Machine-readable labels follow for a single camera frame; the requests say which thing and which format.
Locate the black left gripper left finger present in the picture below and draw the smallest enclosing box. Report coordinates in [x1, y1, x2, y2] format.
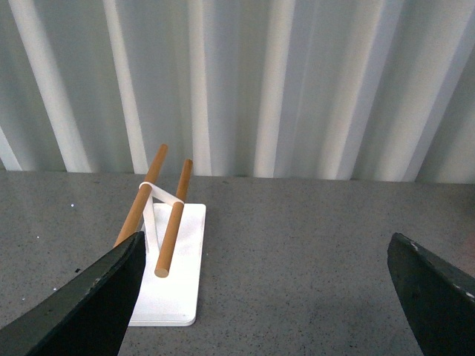
[1, 231, 145, 355]

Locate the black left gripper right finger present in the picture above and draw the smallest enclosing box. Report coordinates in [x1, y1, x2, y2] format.
[387, 233, 474, 355]

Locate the white rack with wooden bars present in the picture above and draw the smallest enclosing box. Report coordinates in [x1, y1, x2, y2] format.
[116, 144, 206, 327]

